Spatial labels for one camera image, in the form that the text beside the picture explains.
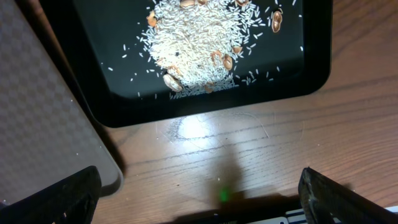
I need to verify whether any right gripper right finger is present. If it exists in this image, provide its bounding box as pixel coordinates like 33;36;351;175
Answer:
298;167;397;223

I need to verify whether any black waste tray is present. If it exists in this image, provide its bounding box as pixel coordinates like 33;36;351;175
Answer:
41;1;333;128

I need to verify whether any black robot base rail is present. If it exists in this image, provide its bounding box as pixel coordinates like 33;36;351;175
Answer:
167;208;308;224

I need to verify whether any dark brown serving tray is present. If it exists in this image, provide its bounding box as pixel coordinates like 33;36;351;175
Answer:
1;1;124;205

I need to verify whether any rice and nutshell pile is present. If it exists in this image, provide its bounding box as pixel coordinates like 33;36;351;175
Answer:
107;0;304;100

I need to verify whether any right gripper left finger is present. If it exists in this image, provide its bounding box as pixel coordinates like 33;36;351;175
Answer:
1;166;101;224

